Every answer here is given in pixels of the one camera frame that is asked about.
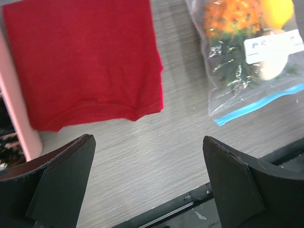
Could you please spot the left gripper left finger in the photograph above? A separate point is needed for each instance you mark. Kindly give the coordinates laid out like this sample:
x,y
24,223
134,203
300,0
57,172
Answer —
x,y
47,192

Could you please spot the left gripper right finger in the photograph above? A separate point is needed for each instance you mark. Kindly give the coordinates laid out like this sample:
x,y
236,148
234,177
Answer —
x,y
252,193

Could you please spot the clear zip top bag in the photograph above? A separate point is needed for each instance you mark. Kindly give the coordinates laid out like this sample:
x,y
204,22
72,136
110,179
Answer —
x,y
253,53

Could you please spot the white toy radish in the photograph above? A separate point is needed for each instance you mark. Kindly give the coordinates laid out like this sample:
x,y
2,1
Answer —
x,y
281,53

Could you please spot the toy pineapple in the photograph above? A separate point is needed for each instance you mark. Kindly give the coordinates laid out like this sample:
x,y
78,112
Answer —
x,y
227,24

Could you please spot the yellow toy lemon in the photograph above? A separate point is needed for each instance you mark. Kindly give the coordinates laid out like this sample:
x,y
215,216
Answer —
x,y
276,12

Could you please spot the dark wrapped item in tray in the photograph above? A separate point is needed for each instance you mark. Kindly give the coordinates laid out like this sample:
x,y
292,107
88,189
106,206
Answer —
x,y
11,153

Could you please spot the pink compartment tray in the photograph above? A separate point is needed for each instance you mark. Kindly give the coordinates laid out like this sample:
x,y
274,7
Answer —
x,y
12,95

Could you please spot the red folded cloth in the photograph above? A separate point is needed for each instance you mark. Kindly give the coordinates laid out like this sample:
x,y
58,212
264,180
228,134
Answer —
x,y
83,61

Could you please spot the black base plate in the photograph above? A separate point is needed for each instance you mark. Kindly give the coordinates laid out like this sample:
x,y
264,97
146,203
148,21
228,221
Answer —
x,y
197,208

